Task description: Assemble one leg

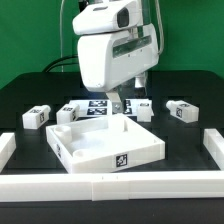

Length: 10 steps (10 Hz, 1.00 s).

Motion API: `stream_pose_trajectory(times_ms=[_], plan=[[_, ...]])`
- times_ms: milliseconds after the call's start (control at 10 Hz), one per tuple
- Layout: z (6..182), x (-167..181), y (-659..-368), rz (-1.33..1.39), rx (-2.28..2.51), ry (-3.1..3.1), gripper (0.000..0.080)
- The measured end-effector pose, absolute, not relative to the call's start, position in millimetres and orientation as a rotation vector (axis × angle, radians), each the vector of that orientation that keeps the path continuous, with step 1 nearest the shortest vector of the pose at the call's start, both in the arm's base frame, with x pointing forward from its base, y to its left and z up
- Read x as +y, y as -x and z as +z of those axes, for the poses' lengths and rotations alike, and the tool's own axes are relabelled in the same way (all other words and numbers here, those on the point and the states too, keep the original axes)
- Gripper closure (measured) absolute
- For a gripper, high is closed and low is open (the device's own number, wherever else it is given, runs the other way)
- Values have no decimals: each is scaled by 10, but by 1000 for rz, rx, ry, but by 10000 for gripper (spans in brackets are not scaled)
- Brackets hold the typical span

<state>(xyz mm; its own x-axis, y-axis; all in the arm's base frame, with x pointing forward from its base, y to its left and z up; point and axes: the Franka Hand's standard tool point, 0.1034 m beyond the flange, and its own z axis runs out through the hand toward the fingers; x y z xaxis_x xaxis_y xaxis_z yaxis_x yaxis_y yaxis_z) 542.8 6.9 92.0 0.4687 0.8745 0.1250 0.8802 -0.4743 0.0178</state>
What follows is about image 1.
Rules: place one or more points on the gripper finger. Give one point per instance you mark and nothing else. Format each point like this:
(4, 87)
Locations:
(114, 97)
(140, 80)

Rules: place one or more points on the white square tabletop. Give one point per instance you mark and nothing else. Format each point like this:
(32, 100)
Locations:
(104, 144)

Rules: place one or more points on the white left fence piece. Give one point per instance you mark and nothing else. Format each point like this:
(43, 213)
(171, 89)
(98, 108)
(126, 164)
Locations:
(7, 147)

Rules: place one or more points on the white front fence bar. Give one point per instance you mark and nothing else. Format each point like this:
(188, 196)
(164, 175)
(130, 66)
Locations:
(111, 186)

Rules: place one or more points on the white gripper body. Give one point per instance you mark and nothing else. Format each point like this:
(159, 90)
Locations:
(108, 60)

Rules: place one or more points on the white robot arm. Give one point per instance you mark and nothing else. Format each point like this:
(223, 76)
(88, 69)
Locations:
(140, 13)

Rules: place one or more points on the white marker sheet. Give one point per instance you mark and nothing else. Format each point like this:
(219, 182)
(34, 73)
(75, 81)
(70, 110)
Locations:
(103, 107)

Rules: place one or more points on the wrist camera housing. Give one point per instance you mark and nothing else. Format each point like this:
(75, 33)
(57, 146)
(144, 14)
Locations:
(107, 17)

